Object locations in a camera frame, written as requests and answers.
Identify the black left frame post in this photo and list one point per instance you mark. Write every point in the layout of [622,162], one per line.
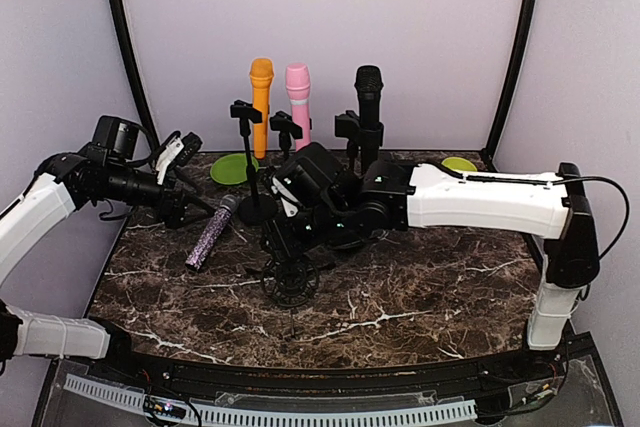
[128,56]

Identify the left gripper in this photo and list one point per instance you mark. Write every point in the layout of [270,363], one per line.
[172,215]

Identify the white slotted cable duct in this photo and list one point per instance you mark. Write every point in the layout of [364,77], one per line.
[167,411]

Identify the black microphone orange base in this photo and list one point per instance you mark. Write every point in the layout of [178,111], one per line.
[369,85]

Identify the lime green bowl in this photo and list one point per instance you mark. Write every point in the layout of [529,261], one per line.
[459,164]

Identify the black tripod shock-mount stand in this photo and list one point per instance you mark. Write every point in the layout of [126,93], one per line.
[291,284]

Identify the lime green plate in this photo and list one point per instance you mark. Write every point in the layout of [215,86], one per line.
[230,169]

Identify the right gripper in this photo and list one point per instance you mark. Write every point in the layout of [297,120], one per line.
[284,245]

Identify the black frame post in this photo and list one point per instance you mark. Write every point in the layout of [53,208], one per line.
[128,56]
[512,74]

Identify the black front rail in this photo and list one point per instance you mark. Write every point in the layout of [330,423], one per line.
[480,376]

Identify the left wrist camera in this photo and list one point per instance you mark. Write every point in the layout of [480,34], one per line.
[177,151]

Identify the black right frame post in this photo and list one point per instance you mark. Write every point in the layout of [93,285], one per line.
[512,74]

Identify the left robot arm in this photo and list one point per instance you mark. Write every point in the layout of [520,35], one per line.
[104,170]

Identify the black round-base stand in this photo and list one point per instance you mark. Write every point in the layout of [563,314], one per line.
[355,132]
[256,208]
[287,130]

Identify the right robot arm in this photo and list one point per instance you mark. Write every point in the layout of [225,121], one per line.
[326,203]

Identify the purple glitter microphone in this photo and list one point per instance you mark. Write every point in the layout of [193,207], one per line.
[216,225]

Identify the pink microphone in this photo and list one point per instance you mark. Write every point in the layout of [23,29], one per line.
[298,87]

